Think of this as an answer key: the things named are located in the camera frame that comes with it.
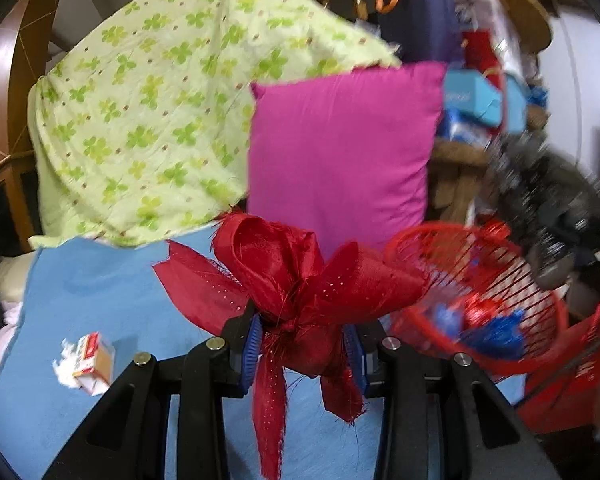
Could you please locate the magenta square pillow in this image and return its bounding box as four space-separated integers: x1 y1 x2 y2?
247 62 446 256

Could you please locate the blue crumpled plastic bag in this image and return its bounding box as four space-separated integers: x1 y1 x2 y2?
430 304 526 360

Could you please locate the green clover patterned quilt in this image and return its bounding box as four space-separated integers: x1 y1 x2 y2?
28 0 396 248

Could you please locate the black plastic food tray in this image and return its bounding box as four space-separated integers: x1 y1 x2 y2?
488 132 600 290

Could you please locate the white tissue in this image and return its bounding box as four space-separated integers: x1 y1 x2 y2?
52 339 84 389

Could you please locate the blue fleece blanket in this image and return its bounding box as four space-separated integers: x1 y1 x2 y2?
0 238 381 479

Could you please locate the wooden cabinet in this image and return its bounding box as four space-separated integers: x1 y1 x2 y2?
0 0 59 256

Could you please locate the red white small carton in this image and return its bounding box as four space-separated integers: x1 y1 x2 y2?
72 332 116 396

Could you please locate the red ribbon bow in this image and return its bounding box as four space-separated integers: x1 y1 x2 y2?
154 214 428 479

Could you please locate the cream bed pillow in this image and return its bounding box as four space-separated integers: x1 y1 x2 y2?
0 252 35 302

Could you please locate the red crumpled plastic bag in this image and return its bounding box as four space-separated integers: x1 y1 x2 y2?
456 292 502 330

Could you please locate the cluttered wicker shelf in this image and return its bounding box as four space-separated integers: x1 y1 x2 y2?
376 0 552 222

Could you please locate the red plastic mesh basket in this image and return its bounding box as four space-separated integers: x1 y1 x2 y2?
386 222 568 377

